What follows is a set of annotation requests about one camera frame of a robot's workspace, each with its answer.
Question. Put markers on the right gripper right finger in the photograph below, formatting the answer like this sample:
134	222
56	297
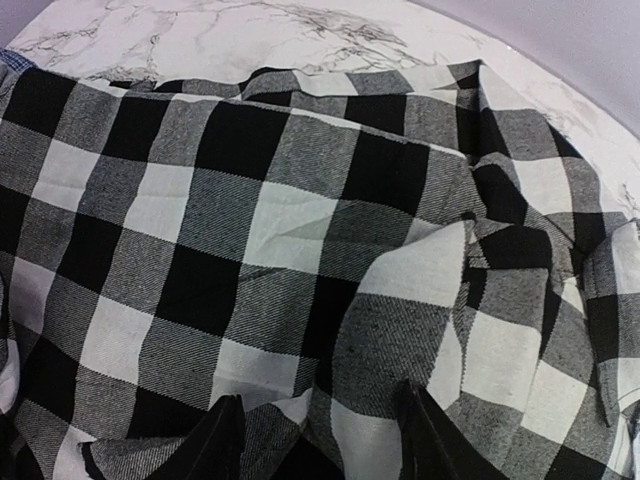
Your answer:
432	446

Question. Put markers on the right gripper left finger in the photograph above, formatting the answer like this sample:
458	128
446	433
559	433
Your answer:
214	447

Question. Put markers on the black white plaid shirt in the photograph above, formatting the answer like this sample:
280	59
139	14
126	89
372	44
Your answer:
308	243

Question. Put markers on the folded blue checked shirt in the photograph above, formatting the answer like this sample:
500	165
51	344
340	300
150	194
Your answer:
16	61

